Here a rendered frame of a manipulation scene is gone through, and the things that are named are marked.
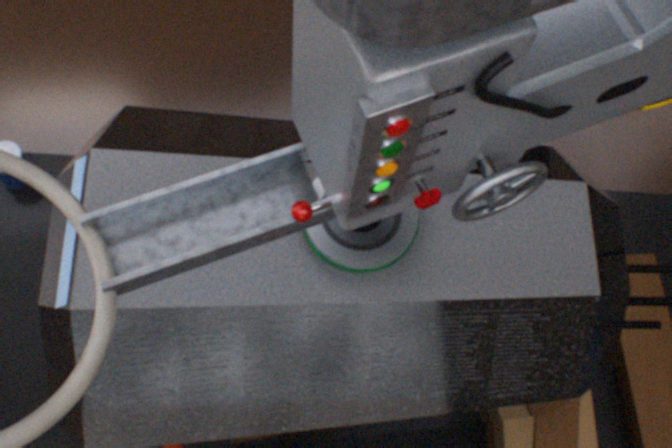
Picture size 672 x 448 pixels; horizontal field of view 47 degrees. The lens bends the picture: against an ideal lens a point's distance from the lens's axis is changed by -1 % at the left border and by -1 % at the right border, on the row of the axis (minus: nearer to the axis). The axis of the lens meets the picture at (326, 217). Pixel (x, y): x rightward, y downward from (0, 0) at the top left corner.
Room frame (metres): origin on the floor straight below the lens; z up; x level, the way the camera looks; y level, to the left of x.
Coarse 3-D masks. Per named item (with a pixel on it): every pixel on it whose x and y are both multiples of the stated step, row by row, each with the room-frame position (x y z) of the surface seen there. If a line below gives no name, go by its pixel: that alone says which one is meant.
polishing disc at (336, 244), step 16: (320, 192) 0.59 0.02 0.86; (416, 208) 0.58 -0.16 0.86; (320, 224) 0.53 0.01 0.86; (336, 224) 0.53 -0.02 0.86; (384, 224) 0.55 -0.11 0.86; (400, 224) 0.55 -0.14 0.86; (416, 224) 0.55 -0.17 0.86; (320, 240) 0.50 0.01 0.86; (336, 240) 0.50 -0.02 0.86; (352, 240) 0.51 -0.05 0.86; (368, 240) 0.51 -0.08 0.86; (384, 240) 0.51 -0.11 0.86; (400, 240) 0.52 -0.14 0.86; (336, 256) 0.47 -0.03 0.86; (352, 256) 0.48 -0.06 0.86; (368, 256) 0.48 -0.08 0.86; (384, 256) 0.48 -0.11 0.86
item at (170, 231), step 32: (256, 160) 0.53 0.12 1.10; (288, 160) 0.55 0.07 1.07; (160, 192) 0.45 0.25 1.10; (192, 192) 0.47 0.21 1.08; (224, 192) 0.48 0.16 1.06; (256, 192) 0.49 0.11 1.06; (288, 192) 0.50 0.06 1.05; (96, 224) 0.39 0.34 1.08; (128, 224) 0.41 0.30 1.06; (160, 224) 0.42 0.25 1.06; (192, 224) 0.42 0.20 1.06; (224, 224) 0.43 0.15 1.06; (256, 224) 0.44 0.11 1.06; (288, 224) 0.43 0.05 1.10; (128, 256) 0.36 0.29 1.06; (160, 256) 0.36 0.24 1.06; (192, 256) 0.36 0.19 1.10; (224, 256) 0.38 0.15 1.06; (128, 288) 0.31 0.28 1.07
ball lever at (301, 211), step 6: (324, 198) 0.45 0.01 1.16; (330, 198) 0.45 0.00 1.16; (294, 204) 0.43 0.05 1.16; (300, 204) 0.43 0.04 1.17; (306, 204) 0.43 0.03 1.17; (312, 204) 0.44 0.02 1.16; (318, 204) 0.44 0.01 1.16; (324, 204) 0.44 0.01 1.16; (330, 204) 0.44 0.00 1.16; (294, 210) 0.42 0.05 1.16; (300, 210) 0.42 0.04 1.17; (306, 210) 0.43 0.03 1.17; (312, 210) 0.43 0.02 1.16; (294, 216) 0.42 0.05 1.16; (300, 216) 0.42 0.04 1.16; (306, 216) 0.42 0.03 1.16; (312, 216) 0.42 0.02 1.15
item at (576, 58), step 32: (608, 0) 0.68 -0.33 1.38; (640, 0) 0.68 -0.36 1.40; (544, 32) 0.63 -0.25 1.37; (576, 32) 0.63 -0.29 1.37; (608, 32) 0.64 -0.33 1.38; (640, 32) 0.64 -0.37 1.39; (544, 64) 0.58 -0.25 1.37; (576, 64) 0.59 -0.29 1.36; (608, 64) 0.60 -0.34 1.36; (640, 64) 0.63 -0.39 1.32; (480, 96) 0.47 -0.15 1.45; (512, 96) 0.54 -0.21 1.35; (544, 96) 0.56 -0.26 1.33; (576, 96) 0.59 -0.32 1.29; (608, 96) 0.62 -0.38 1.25; (640, 96) 0.66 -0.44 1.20; (512, 128) 0.55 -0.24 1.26; (544, 128) 0.58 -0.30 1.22; (576, 128) 0.61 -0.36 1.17; (512, 160) 0.59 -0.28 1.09
